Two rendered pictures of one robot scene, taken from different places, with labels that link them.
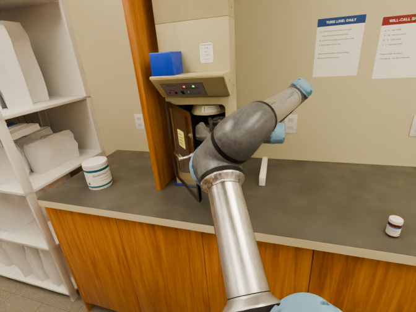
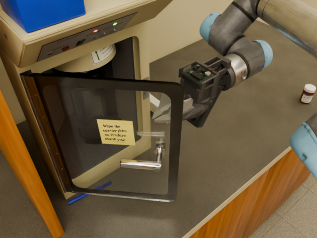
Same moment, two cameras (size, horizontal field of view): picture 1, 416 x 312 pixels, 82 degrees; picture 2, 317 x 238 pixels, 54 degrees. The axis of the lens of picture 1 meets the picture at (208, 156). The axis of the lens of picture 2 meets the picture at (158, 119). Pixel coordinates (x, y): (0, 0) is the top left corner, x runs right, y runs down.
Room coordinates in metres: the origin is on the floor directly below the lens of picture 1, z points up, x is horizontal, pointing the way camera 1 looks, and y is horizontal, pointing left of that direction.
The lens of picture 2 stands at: (0.68, 0.46, 1.73)
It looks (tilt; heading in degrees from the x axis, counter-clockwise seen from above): 44 degrees down; 301
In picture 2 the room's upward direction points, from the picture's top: straight up
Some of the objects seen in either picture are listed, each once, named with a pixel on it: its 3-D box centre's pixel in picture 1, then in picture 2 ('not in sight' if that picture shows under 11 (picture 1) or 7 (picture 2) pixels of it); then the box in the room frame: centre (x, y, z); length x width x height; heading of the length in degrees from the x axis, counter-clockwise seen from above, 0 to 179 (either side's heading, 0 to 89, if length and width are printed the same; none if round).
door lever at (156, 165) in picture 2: (181, 155); (143, 158); (0.93, 0.11, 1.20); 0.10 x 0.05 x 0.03; 25
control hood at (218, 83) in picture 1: (190, 86); (100, 23); (1.05, 0.05, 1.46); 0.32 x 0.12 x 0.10; 71
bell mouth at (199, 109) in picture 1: (208, 105); (79, 42); (1.19, -0.02, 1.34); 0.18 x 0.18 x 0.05
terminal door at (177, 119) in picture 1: (182, 150); (113, 148); (1.01, 0.11, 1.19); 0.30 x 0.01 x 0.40; 25
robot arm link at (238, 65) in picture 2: not in sight; (229, 72); (0.85, -0.15, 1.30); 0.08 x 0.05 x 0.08; 161
